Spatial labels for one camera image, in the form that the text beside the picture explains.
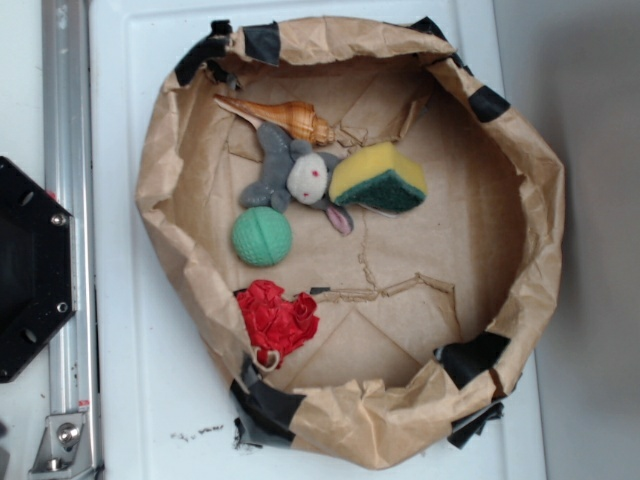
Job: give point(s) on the gray plush rabbit toy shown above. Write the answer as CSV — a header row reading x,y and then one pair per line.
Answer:
x,y
293,170

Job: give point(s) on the green dimpled ball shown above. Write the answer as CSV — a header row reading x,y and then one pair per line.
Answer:
x,y
261,237

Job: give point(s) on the yellow green sponge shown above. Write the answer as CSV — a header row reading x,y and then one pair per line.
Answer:
x,y
380,177

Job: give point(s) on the red crumpled paper flower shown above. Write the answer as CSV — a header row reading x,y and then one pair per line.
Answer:
x,y
276,326

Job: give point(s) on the brown paper bag bin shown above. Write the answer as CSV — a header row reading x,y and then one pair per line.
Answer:
x,y
426,319

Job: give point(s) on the orange spiral seashell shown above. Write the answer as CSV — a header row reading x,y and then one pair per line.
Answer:
x,y
298,119

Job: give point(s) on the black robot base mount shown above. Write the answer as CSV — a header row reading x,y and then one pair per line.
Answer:
x,y
37,295

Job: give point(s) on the aluminium extrusion rail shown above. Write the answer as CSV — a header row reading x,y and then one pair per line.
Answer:
x,y
73,351

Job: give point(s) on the metal corner bracket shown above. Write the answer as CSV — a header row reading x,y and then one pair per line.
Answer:
x,y
64,451

